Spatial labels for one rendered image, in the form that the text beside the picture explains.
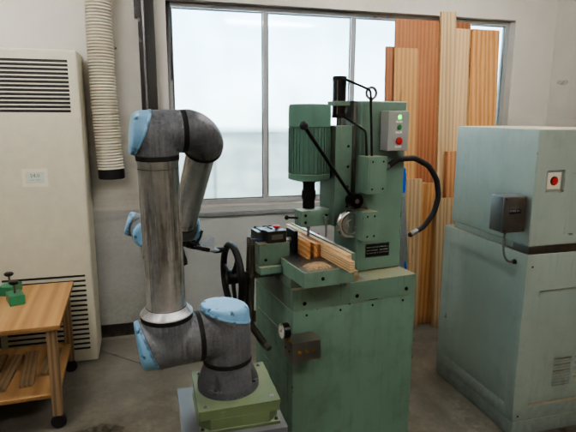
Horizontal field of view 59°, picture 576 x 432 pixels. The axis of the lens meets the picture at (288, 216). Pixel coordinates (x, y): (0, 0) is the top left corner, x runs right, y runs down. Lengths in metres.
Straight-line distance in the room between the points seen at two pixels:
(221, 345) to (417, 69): 2.65
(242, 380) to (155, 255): 0.47
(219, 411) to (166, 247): 0.51
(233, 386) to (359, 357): 0.78
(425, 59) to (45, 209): 2.61
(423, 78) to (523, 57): 0.91
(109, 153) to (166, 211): 1.83
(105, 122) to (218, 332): 1.92
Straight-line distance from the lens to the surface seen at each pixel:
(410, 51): 3.73
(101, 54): 3.22
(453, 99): 3.88
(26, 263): 3.27
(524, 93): 4.39
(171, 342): 1.52
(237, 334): 1.57
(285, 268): 2.04
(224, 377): 1.62
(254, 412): 1.63
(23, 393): 2.83
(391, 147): 2.15
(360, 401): 2.36
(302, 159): 2.08
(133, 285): 3.56
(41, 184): 3.16
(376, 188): 2.10
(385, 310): 2.24
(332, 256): 2.00
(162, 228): 1.42
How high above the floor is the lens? 1.46
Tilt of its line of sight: 11 degrees down
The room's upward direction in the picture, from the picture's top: straight up
